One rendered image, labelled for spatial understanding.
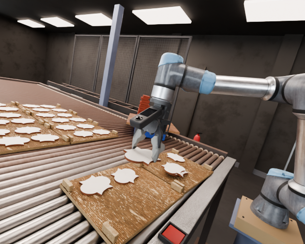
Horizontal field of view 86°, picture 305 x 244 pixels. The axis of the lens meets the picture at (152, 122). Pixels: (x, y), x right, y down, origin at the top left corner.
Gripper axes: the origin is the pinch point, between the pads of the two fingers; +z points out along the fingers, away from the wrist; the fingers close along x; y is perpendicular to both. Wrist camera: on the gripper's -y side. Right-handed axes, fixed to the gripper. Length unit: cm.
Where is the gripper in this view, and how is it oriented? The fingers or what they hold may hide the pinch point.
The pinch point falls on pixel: (142, 154)
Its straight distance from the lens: 59.5
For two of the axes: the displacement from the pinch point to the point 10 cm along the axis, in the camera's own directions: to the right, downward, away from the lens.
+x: -7.6, -2.9, 5.8
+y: 6.0, 0.5, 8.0
